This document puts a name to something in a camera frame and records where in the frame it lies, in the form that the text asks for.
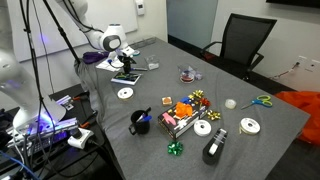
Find purple cloth strap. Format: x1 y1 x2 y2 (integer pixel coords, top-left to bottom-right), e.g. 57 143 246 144
81 50 111 65

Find black patterned gift box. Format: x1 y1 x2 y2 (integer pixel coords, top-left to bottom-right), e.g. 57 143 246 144
157 99 210 141

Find gold gift bow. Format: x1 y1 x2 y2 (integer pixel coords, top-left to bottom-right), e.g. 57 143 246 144
188 89 205 100
206 109 222 122

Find blue gift bow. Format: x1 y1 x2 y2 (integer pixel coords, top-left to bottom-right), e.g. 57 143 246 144
180 96 193 105

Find clear acrylic tray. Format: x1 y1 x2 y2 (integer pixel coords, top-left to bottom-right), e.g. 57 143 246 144
129 36 158 50

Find green gift bow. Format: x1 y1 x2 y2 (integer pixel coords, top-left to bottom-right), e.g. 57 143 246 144
167 140 185 157

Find grey tablecloth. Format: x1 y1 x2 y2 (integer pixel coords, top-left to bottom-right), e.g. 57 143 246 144
74 36 312 180

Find blue capped marker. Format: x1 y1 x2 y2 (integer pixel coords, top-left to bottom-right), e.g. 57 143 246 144
139 114 153 123

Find white wall outlet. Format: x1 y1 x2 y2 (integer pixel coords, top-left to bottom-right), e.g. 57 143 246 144
297 55 320 74

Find small wooden block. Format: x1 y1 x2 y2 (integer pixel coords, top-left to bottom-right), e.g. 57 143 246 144
161 96 174 107

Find silver metal bracket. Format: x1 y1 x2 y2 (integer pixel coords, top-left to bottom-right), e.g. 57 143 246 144
54 94 75 111

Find dark red ribbon spool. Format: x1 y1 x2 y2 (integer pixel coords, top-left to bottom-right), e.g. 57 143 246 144
180 72 195 84

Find clear plastic cup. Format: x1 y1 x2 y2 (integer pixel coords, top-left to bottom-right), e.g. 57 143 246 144
144 54 161 71

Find black mug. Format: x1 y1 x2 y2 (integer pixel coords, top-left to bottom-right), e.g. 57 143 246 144
128 109 151 136

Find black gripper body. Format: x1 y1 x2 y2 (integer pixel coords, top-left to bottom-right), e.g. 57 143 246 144
117 53 138 68

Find blue cable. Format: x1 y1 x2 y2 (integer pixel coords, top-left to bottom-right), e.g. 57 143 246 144
0 150 40 180

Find black wall screen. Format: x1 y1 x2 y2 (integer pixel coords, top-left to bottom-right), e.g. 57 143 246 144
265 0 320 9

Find red gift bow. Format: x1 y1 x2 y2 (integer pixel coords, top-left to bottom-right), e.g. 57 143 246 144
199 97 212 108

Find black marker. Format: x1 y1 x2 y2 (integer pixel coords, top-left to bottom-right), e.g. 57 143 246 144
141 106 152 118

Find black cable bundle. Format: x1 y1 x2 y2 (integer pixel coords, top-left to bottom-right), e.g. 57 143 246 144
19 0 54 168

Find clear tape roll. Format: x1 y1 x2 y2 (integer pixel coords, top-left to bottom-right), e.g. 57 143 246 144
224 98 238 110

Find orange fabric bag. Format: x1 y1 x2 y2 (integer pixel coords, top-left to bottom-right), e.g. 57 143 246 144
274 90 320 146

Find white wall thermostat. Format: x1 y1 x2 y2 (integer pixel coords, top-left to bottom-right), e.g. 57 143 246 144
134 0 146 16

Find blue green handled scissors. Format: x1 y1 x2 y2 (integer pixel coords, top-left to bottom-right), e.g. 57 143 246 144
240 95 274 110
115 72 140 81

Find black tape dispenser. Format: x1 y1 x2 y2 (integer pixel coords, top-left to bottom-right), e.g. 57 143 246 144
202 127 229 166

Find orange gift bow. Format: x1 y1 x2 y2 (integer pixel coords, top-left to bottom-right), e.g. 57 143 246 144
175 101 194 119

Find yellow ribbon white spool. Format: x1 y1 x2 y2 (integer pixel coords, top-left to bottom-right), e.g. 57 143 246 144
238 117 262 136

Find white label sheet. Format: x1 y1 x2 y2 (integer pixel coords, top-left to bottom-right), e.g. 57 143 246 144
95 58 118 73

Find black mesh office chair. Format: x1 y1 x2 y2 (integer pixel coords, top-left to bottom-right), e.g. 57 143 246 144
200 13 278 81

